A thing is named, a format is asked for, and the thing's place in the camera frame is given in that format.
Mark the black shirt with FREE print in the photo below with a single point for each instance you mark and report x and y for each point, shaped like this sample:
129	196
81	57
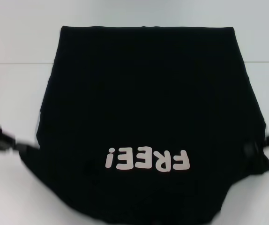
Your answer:
146	93

